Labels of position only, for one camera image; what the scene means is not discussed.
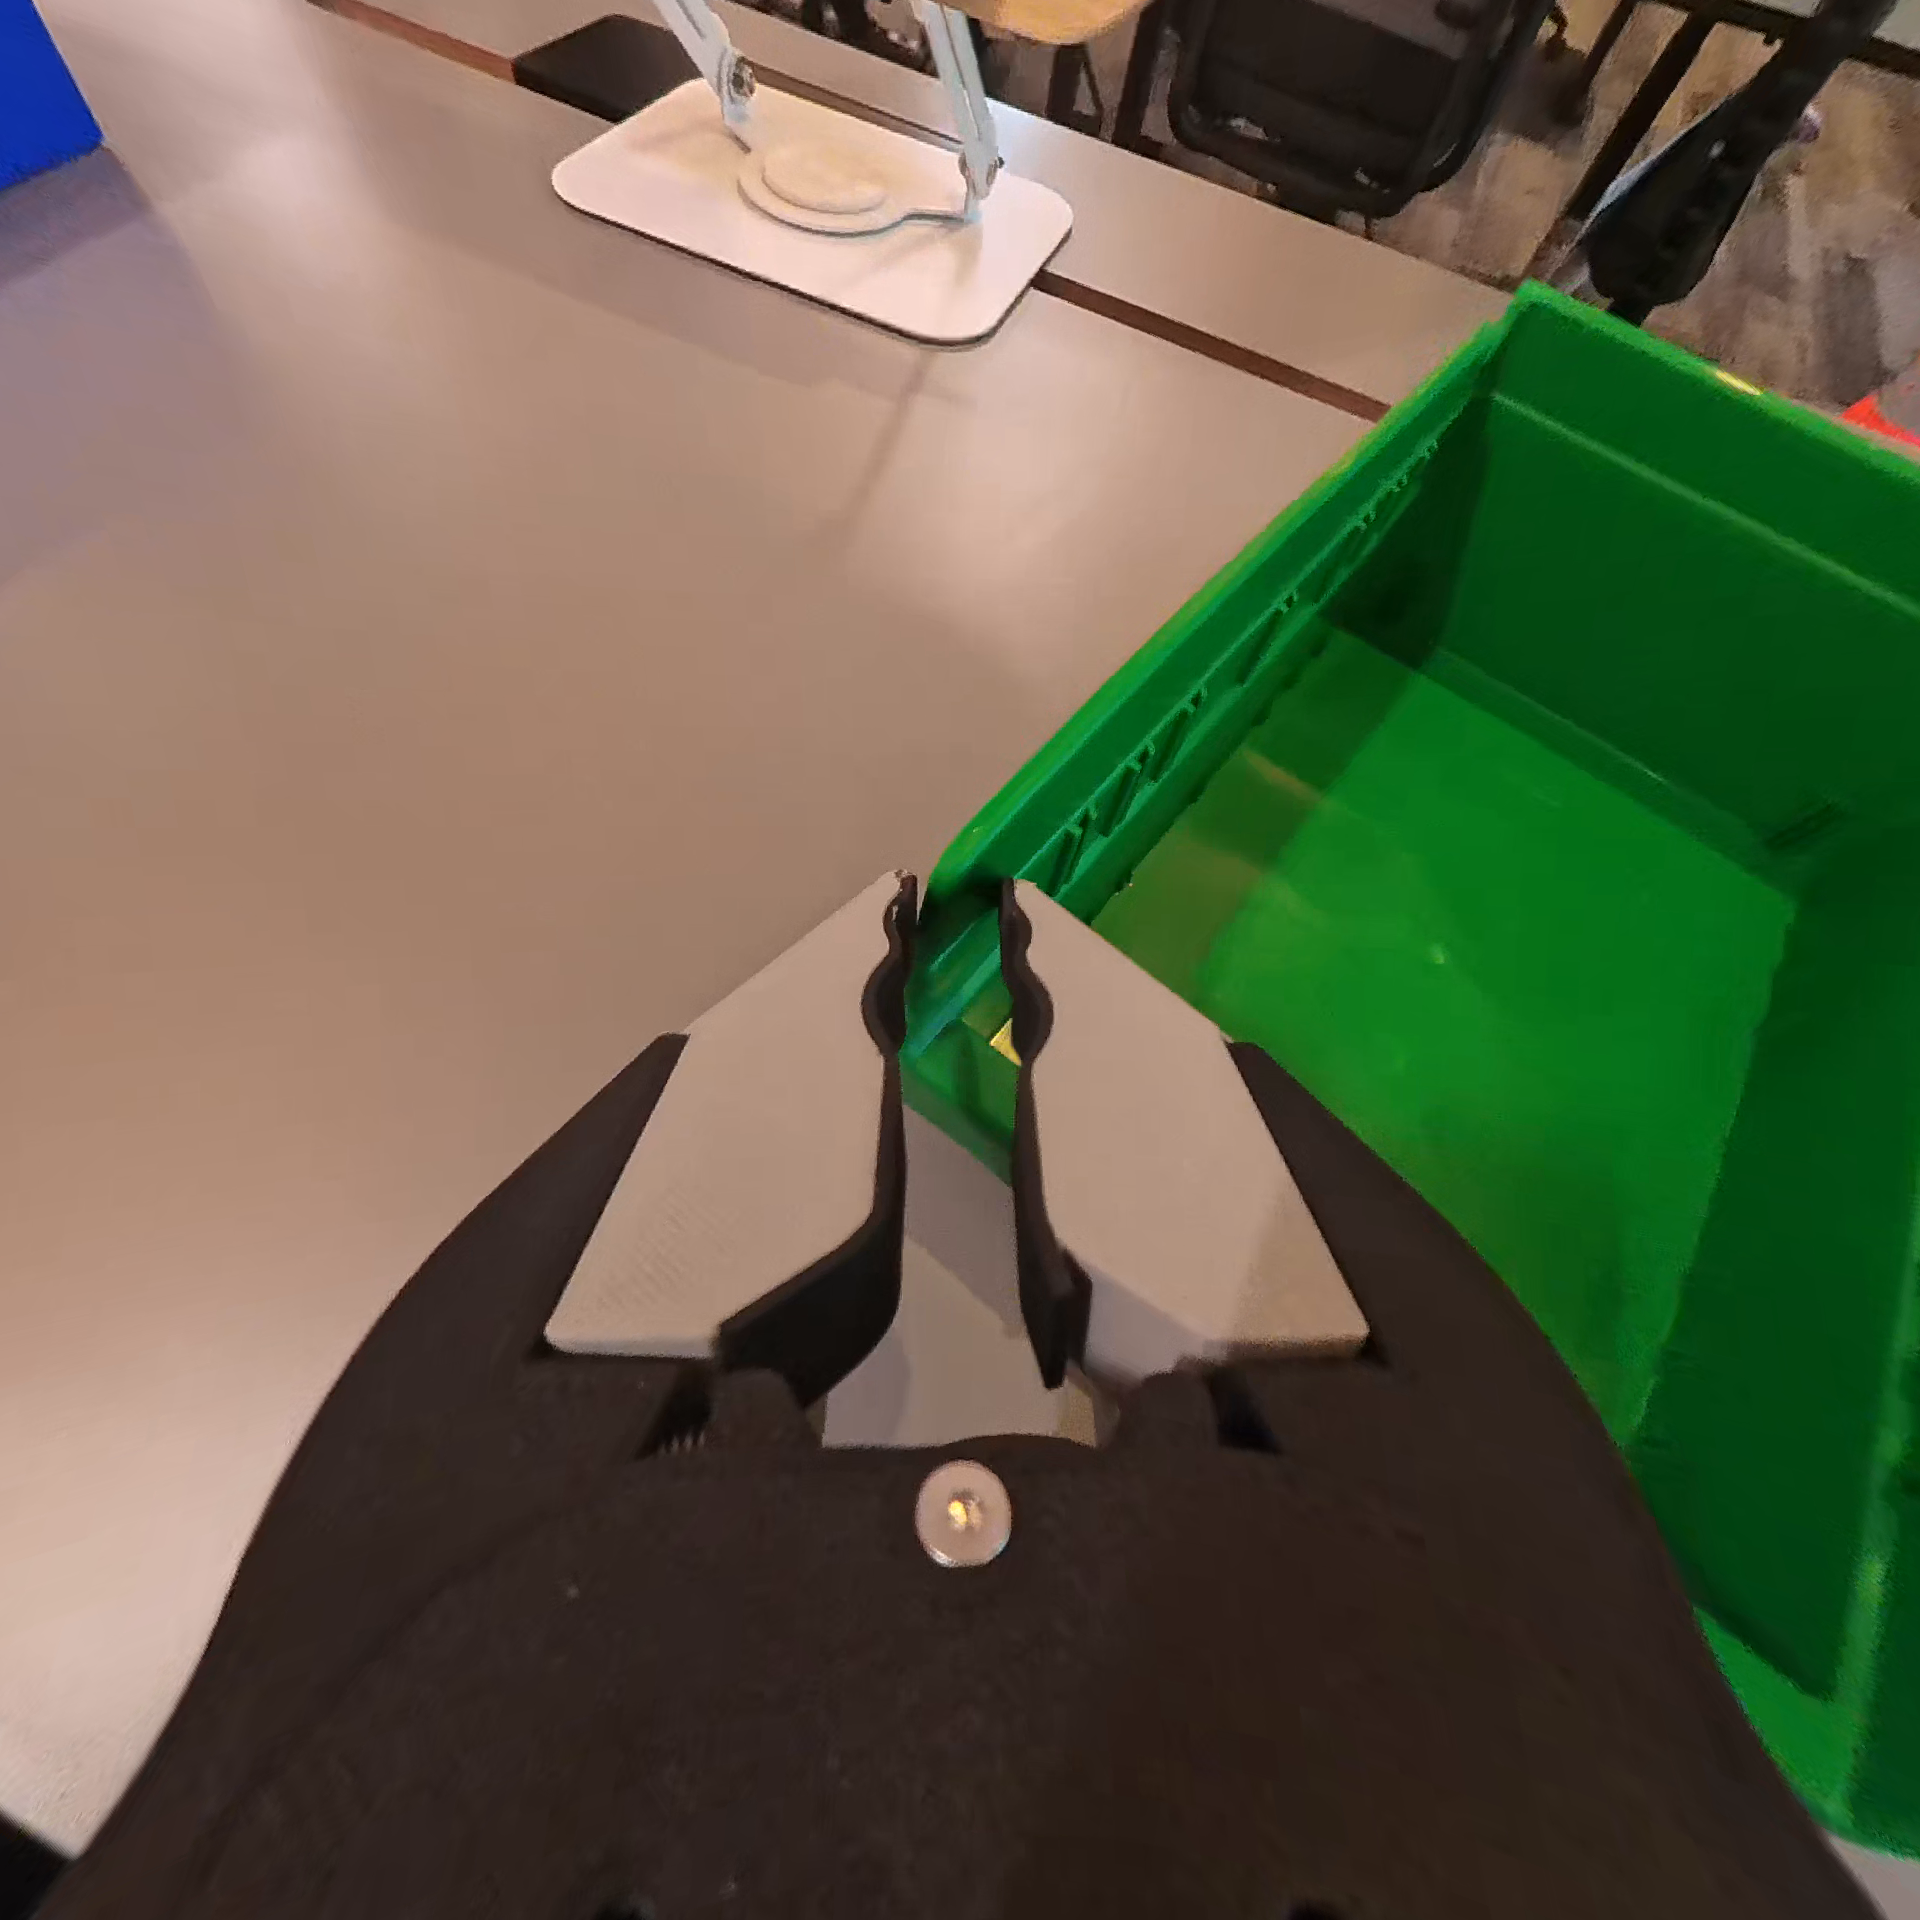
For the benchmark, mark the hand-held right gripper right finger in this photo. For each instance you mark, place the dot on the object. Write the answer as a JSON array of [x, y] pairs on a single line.
[[1186, 1184]]

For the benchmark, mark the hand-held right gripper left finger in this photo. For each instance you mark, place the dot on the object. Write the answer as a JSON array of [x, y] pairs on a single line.
[[735, 1184]]

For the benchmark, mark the yellow cube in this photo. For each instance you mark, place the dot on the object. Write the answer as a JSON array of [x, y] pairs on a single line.
[[1003, 1037]]

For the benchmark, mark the green plastic bin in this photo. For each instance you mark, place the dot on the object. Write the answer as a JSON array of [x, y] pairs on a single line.
[[1501, 902]]

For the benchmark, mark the blue plastic bin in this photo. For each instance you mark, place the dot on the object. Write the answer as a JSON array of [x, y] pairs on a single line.
[[37, 76]]

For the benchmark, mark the grey desk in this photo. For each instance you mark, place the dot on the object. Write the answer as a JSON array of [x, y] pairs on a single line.
[[452, 676]]

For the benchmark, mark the black desk grommet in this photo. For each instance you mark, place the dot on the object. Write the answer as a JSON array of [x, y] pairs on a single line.
[[580, 68]]

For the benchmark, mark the instruction sheet on stand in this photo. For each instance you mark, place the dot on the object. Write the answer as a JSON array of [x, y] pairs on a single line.
[[902, 271]]

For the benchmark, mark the small orange object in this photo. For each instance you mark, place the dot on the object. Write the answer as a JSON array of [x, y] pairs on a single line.
[[1883, 421]]

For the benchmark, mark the black office chair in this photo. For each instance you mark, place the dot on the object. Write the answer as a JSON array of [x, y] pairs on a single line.
[[1350, 91]]

